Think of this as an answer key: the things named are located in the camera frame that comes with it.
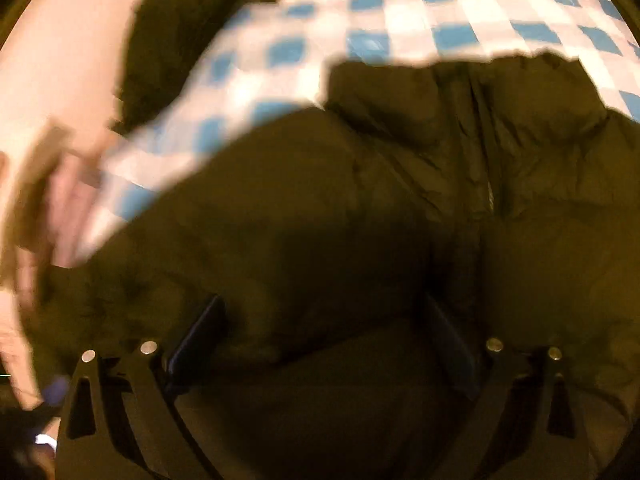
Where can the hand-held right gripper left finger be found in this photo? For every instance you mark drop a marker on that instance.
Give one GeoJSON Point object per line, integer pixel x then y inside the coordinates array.
{"type": "Point", "coordinates": [197, 340]}

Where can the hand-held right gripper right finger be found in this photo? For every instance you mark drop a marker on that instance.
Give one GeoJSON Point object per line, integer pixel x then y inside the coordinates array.
{"type": "Point", "coordinates": [452, 345]}

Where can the dark olive jacket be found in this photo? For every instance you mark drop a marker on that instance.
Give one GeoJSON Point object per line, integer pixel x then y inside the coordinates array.
{"type": "Point", "coordinates": [380, 200]}

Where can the dark cloth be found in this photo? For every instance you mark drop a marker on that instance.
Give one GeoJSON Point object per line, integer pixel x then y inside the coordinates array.
{"type": "Point", "coordinates": [185, 45]}

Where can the blue white checkered sheet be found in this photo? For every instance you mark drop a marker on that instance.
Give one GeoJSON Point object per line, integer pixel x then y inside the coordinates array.
{"type": "Point", "coordinates": [400, 25]}

